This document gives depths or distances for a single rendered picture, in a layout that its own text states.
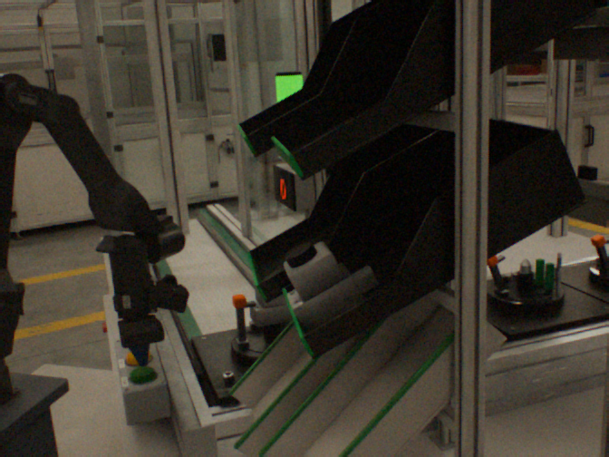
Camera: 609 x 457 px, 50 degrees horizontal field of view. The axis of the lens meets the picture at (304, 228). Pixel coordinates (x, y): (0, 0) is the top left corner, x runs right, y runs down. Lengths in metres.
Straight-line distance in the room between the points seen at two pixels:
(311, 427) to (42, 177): 5.65
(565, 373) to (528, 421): 0.12
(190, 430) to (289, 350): 0.18
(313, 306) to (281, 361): 0.28
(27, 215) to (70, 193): 0.41
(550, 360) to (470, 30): 0.76
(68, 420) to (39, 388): 0.34
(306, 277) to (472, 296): 0.15
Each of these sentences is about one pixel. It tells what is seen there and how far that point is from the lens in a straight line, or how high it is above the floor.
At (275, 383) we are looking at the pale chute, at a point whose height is 1.03.
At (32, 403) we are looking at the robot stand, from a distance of 0.88.
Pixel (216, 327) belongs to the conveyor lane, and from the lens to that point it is 1.37.
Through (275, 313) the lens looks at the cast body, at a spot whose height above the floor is 1.04.
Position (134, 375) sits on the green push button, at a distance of 1.09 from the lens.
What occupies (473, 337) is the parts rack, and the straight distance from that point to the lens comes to 0.58.
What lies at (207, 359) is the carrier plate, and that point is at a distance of 1.11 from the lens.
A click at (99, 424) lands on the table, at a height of 0.86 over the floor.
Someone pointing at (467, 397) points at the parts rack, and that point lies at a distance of 0.61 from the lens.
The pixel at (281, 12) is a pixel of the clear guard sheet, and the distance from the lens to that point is 1.35.
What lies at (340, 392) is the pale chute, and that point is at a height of 1.08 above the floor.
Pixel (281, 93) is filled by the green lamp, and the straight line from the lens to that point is 1.21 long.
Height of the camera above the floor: 1.45
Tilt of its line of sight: 15 degrees down
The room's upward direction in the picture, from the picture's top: 3 degrees counter-clockwise
